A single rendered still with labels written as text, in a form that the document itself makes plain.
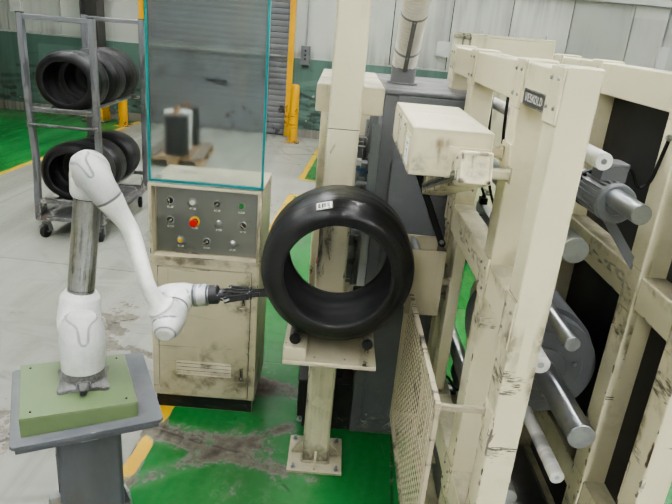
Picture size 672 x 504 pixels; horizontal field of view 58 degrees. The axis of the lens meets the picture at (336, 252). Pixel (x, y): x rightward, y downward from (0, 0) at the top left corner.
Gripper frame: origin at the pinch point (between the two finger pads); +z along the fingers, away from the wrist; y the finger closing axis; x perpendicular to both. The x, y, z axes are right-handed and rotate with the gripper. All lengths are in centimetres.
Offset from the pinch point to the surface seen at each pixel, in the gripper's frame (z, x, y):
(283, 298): 10.5, -2.8, -12.2
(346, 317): 33.2, 16.5, 8.6
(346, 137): 36, -55, 26
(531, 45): 194, -73, 323
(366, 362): 41, 29, -7
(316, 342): 20.4, 26.0, 5.6
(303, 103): -43, 34, 910
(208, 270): -36, 15, 63
